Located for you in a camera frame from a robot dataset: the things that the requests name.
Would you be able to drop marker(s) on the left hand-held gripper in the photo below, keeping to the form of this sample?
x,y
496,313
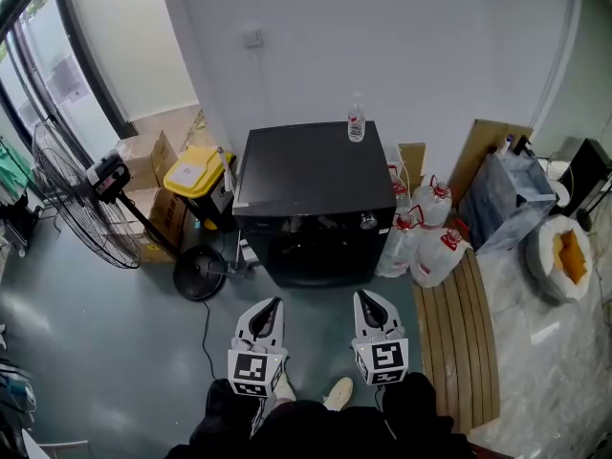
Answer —
x,y
251,368

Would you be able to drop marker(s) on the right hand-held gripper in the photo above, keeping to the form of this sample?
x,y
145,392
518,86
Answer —
x,y
382,359

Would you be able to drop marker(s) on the black washing machine door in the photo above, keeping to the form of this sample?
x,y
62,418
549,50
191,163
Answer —
x,y
320,261

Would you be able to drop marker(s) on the black washing machine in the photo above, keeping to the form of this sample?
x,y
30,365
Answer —
x,y
311,175

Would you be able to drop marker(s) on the person's right forearm black sleeve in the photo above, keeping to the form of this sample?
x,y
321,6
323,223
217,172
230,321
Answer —
x,y
413,404

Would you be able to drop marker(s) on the person's left forearm black sleeve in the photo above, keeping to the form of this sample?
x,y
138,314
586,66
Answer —
x,y
217,419

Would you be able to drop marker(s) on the glass sliding door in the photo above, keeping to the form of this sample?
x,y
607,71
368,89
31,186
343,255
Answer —
x,y
43,79

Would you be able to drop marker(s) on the person's left white shoe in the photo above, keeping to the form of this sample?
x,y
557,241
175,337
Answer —
x,y
284,386

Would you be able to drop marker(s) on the person's white shoe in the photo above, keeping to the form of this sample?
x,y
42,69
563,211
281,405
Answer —
x,y
339,393
284,386

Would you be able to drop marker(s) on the white power strip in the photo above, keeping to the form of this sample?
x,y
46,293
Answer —
x,y
247,254

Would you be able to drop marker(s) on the person's right white shoe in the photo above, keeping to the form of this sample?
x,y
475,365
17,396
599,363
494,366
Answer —
x,y
339,393

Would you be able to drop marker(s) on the wooden slatted bench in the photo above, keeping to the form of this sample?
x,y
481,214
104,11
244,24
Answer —
x,y
459,342

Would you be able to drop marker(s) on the person's black clothed body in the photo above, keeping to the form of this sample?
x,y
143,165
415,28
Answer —
x,y
325,433

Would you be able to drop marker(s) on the printed brown cardboard box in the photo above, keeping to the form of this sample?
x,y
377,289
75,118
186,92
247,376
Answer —
x,y
165,218

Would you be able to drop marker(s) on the narrow flat cardboard piece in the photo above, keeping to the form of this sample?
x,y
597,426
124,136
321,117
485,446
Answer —
x,y
412,163

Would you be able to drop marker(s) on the yellow lid black bin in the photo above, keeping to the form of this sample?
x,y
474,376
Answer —
x,y
196,175

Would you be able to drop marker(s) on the plastic wrapped glass tank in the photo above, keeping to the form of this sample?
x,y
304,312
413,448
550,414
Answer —
x,y
507,199

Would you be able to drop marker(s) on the white foam roll orange core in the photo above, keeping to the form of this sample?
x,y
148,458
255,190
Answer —
x,y
557,261

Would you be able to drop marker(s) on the clear plastic water bottle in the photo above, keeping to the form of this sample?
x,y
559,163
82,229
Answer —
x,y
356,122

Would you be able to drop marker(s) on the large brown cardboard board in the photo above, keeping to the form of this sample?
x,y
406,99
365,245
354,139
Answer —
x,y
478,151

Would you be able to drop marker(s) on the plain brown cardboard box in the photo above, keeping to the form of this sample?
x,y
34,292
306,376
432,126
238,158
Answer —
x,y
143,160

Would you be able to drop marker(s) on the black standing floor fan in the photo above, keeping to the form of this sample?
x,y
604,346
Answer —
x,y
76,194

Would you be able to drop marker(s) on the green cloth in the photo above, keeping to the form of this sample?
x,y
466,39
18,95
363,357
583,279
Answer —
x,y
12,165

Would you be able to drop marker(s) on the black box frame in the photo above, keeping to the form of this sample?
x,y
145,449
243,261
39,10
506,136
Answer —
x,y
585,170

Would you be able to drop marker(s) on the grey wall socket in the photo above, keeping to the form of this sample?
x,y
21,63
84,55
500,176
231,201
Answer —
x,y
252,37

